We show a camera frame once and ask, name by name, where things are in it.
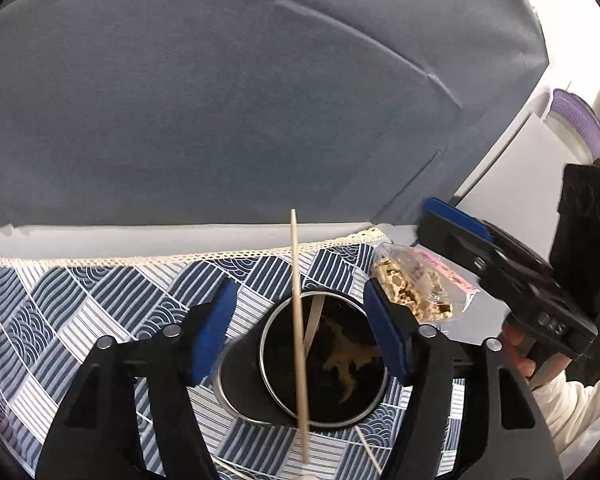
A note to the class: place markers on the clear bag of snacks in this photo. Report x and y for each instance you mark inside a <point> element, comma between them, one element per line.
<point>420,295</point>

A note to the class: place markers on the blue patterned tablecloth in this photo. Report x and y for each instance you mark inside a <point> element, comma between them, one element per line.
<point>105,300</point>

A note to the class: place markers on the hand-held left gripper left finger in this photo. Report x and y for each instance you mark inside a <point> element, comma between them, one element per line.
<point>212,332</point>

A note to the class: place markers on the glass jar purple lid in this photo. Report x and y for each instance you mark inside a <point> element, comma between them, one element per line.
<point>580,115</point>

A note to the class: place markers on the grey backdrop board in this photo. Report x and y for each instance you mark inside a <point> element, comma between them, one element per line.
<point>230,110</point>

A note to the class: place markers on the black cylindrical utensil holder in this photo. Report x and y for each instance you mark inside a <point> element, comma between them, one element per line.
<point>240,380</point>

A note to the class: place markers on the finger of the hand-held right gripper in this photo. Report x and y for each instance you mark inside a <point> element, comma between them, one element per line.
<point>455,216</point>
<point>455,247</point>

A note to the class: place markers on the person's right hand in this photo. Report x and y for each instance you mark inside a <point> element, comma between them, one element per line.
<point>517,350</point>

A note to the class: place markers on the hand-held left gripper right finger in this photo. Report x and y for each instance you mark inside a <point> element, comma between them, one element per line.
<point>385,332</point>

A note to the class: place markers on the person's right forearm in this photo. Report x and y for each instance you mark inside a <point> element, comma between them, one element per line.
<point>580,410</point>

